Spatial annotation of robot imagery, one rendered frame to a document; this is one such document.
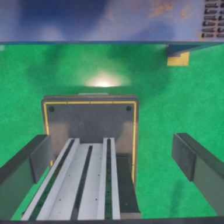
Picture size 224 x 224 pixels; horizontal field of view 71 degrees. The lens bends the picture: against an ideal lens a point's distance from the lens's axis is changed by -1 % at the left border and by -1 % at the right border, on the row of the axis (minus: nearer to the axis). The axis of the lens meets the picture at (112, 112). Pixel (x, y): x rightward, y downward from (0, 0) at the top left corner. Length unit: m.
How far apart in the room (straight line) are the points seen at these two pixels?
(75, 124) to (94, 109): 0.18
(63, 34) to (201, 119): 1.40
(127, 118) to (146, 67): 0.52
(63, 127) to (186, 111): 1.11
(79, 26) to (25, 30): 0.25
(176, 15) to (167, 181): 1.54
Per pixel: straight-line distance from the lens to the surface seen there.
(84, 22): 0.83
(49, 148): 0.17
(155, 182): 1.89
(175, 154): 0.17
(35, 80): 1.57
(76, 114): 1.17
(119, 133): 1.20
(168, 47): 1.52
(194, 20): 0.91
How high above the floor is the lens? 1.43
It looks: 75 degrees down
